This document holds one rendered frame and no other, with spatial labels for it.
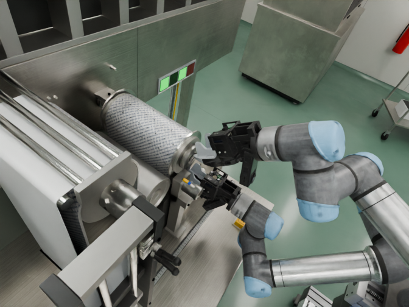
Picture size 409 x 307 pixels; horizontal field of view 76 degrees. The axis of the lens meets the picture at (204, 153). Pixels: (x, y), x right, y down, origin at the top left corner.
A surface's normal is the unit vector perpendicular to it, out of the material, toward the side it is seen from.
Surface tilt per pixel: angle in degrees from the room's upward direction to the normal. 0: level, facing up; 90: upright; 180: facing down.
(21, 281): 0
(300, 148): 77
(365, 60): 90
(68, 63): 90
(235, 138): 90
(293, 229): 0
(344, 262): 29
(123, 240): 0
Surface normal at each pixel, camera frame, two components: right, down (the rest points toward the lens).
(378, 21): -0.55, 0.54
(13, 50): 0.81, 0.51
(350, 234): 0.18, -0.67
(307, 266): -0.32, -0.61
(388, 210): -0.43, -0.22
